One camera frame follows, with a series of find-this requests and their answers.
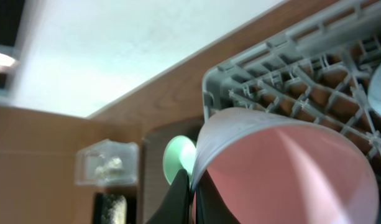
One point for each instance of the clear plastic bin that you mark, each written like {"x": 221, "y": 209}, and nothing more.
{"x": 89, "y": 158}

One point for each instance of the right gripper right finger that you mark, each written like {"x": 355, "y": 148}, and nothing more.
{"x": 209, "y": 205}

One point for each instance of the light green saucer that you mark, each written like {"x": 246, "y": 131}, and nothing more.
{"x": 180, "y": 153}

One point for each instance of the pink cup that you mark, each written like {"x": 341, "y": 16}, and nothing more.
{"x": 273, "y": 169}

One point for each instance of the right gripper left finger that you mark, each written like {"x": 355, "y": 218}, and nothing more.
{"x": 175, "y": 206}

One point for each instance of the white tissue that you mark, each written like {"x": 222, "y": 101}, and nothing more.
{"x": 112, "y": 169}

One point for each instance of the black plastic tray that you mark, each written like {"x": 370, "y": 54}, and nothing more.
{"x": 98, "y": 204}

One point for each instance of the grey dishwasher rack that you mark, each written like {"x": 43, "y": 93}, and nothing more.
{"x": 318, "y": 70}

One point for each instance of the light blue bowl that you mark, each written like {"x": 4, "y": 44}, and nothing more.
{"x": 374, "y": 91}

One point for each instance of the pile of white rice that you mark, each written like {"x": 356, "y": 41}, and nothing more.
{"x": 114, "y": 209}

